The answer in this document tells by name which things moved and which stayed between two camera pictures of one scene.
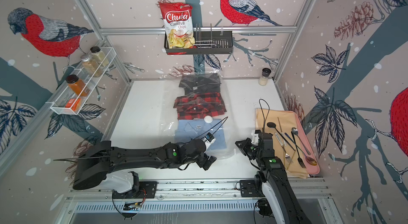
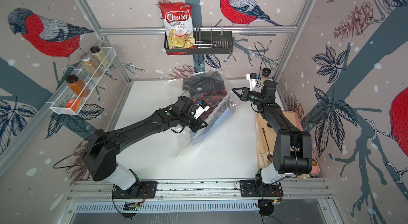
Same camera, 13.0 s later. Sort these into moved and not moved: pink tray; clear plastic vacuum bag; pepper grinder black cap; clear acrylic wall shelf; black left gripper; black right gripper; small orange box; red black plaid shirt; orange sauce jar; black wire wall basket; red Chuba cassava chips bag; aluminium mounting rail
Moved: red black plaid shirt; clear plastic vacuum bag; black right gripper; black left gripper
Not moved: pepper grinder black cap; red Chuba cassava chips bag; black wire wall basket; small orange box; clear acrylic wall shelf; pink tray; aluminium mounting rail; orange sauce jar
